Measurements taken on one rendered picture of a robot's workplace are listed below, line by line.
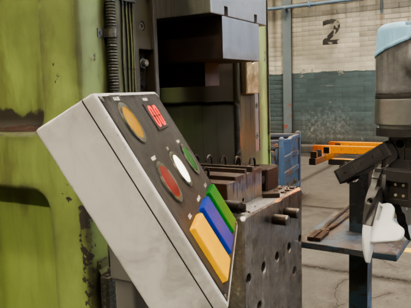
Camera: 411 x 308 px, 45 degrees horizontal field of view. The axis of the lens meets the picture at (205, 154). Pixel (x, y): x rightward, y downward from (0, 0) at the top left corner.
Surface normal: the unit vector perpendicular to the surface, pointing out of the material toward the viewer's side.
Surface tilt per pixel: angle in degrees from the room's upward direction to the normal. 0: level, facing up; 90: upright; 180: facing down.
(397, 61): 90
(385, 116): 90
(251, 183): 90
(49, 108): 89
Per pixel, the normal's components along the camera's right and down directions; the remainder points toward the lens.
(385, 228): -0.61, -0.44
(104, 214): -0.10, 0.13
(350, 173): -0.74, 0.11
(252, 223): 0.86, 0.04
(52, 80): -0.50, 0.11
